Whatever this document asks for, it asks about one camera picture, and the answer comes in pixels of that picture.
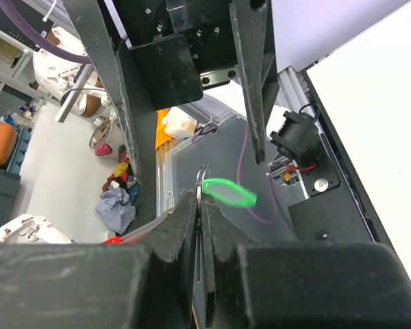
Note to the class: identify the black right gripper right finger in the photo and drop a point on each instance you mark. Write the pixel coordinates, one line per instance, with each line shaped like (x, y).
(299, 284)

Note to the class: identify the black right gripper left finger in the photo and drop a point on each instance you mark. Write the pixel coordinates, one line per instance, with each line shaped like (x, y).
(147, 284)

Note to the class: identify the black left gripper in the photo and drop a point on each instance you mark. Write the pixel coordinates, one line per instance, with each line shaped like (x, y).
(179, 49)

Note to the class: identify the green key tag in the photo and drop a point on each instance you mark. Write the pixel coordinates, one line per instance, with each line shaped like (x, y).
(229, 192)

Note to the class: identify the metal keyring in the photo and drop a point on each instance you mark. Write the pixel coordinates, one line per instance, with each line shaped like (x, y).
(202, 174)

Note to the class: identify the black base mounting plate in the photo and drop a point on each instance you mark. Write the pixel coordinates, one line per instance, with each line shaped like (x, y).
(336, 206)

